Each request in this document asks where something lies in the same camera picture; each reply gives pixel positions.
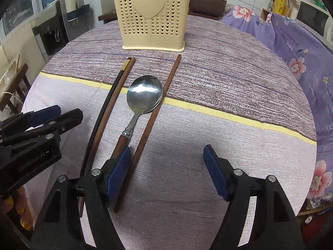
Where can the small wooden box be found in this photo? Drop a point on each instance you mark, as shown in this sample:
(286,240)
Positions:
(265,15)

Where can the white enamel pot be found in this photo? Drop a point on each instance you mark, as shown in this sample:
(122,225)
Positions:
(7,75)

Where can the dark wooden chair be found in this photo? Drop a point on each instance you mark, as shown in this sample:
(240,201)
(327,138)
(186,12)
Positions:
(19,78)

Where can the dark blue cup holder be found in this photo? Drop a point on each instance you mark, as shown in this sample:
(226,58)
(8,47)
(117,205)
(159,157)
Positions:
(78,11)

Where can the white brown rice cooker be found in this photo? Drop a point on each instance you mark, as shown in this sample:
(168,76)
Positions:
(205,2)

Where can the purple floral cloth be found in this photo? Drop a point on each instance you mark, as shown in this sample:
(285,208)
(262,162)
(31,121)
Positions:
(299,52)

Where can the white paper cup roll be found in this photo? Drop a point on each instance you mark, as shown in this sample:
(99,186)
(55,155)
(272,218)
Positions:
(70,1)

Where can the cream perforated utensil holder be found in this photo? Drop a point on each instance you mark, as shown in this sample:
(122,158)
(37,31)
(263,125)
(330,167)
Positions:
(151,31)

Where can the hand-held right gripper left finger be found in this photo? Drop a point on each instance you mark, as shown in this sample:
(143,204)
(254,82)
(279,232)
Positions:
(118,174)

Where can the brown wooden chopstick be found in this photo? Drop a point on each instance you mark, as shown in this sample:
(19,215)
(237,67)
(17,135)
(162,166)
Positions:
(142,148)
(110,109)

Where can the stack of green tubs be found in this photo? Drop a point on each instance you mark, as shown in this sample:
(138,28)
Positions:
(317,1)

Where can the black water dispenser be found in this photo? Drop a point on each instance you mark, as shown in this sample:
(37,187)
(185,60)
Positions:
(52,33)

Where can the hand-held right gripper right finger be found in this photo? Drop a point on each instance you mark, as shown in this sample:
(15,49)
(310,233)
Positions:
(216,172)

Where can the cream board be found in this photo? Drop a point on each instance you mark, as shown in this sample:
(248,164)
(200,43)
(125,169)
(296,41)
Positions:
(28,47)

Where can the white microwave oven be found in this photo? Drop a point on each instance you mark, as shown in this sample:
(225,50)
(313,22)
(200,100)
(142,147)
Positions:
(312,18)

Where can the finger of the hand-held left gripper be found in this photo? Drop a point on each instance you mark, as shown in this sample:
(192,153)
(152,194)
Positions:
(67,121)
(44,113)

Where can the white framed window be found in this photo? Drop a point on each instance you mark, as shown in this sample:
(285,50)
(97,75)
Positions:
(20,5)

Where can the black chopstick with gold band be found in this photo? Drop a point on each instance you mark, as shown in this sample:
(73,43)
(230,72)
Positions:
(104,109)

